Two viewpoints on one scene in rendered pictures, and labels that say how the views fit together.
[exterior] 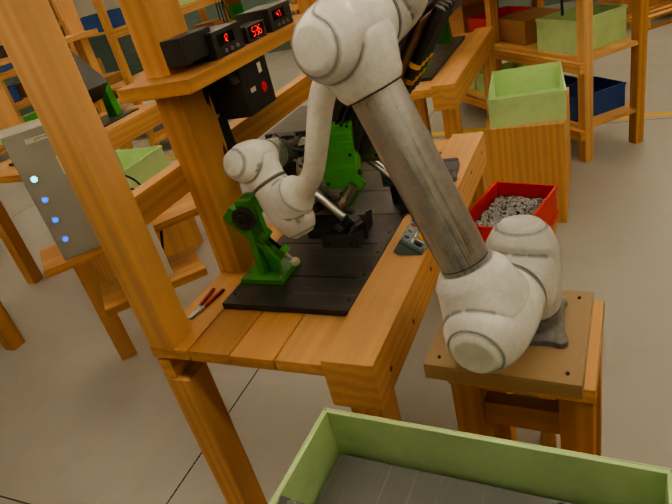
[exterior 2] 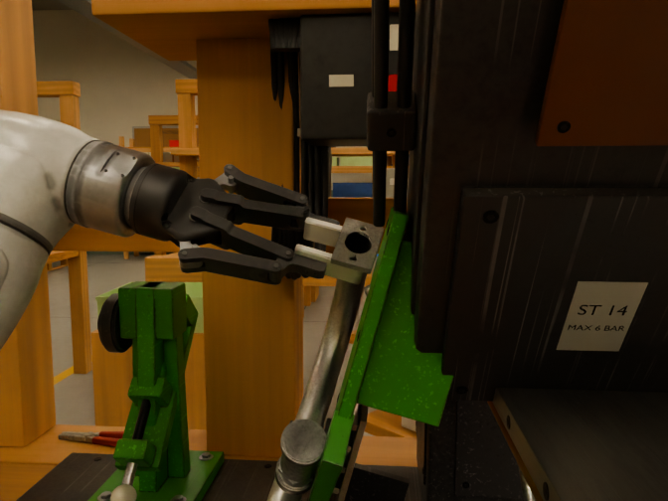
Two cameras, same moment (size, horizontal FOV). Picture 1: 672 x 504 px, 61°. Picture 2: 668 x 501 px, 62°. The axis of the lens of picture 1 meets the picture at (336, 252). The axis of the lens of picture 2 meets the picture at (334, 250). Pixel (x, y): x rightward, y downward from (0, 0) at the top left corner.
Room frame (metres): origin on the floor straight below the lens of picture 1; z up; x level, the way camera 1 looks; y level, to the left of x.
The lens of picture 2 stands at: (1.50, -0.51, 1.29)
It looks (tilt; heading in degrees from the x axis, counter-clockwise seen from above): 6 degrees down; 65
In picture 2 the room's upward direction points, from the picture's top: straight up
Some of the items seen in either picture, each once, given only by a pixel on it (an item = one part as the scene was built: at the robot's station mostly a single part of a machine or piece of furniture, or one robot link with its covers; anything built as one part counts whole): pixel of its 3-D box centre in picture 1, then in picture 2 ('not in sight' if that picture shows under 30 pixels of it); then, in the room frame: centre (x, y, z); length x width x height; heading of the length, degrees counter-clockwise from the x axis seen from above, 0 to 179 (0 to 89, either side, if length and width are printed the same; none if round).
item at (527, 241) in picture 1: (521, 265); not in sight; (1.05, -0.39, 1.05); 0.18 x 0.16 x 0.22; 141
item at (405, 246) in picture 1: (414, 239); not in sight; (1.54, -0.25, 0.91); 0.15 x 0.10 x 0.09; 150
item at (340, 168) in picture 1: (341, 151); (403, 325); (1.75, -0.10, 1.17); 0.13 x 0.12 x 0.20; 150
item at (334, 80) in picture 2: (242, 86); (370, 84); (1.86, 0.15, 1.42); 0.17 x 0.12 x 0.15; 150
